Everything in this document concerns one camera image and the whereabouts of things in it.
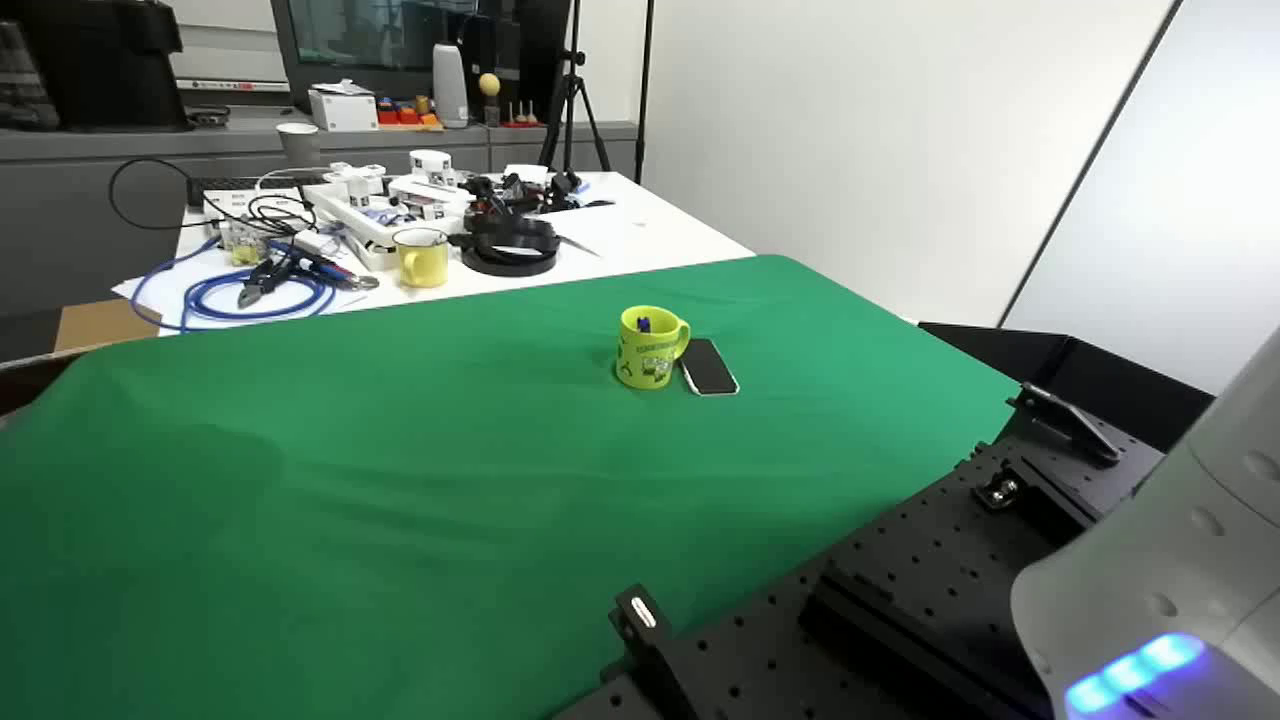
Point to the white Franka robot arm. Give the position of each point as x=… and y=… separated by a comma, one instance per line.
x=1175, y=572

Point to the yellow-green cartoon cup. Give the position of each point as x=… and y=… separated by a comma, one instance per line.
x=644, y=361

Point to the small clear yellow cup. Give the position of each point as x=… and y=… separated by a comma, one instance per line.
x=245, y=244

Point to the black smartphone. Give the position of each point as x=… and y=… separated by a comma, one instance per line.
x=709, y=364

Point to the white table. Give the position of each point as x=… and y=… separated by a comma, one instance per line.
x=641, y=234

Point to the black gear pile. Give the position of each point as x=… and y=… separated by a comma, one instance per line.
x=534, y=188

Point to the black clamp with white label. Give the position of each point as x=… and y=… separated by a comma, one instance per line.
x=644, y=625

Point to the black slanted pole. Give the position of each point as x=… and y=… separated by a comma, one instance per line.
x=644, y=94

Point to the green table cloth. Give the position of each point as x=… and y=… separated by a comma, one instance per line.
x=403, y=506

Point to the white tray with parts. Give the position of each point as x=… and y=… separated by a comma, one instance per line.
x=387, y=213

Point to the yellow ball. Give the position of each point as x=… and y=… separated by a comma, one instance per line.
x=488, y=86

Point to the white cylindrical speaker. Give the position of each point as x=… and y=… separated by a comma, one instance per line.
x=450, y=86

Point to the red small items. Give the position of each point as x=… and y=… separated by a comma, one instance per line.
x=407, y=115

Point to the black perforated breadboard plate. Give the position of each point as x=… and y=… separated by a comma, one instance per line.
x=921, y=584

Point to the small black mounting block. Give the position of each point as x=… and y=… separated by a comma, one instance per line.
x=1001, y=495

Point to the black pliers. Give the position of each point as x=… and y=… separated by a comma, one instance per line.
x=267, y=282

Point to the white lidded pot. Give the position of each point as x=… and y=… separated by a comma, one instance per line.
x=340, y=104

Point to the cardboard box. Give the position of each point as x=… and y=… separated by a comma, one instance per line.
x=107, y=324

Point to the grey counter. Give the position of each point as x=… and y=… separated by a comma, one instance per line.
x=64, y=203

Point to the black high-back chair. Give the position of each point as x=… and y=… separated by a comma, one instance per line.
x=107, y=61

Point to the black camera tripod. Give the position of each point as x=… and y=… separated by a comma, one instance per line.
x=572, y=94

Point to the large wall display screen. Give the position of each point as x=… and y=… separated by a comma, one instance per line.
x=387, y=41

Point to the black tilted bracket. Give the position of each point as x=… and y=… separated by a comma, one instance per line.
x=1065, y=422

